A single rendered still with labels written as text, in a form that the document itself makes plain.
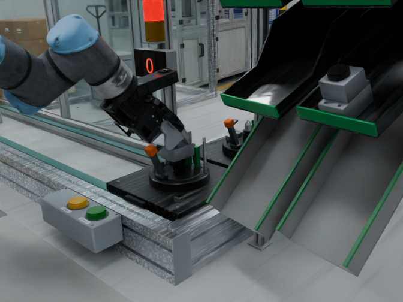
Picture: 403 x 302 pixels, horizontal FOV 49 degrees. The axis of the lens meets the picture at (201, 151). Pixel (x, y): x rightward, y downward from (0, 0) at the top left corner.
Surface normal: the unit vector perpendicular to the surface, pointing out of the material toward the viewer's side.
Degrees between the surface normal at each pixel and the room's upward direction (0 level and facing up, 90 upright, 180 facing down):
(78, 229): 90
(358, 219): 45
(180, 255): 90
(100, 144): 90
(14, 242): 0
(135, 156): 90
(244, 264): 0
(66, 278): 0
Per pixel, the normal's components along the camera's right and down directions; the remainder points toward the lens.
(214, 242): 0.72, 0.21
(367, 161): -0.60, -0.50
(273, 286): -0.04, -0.94
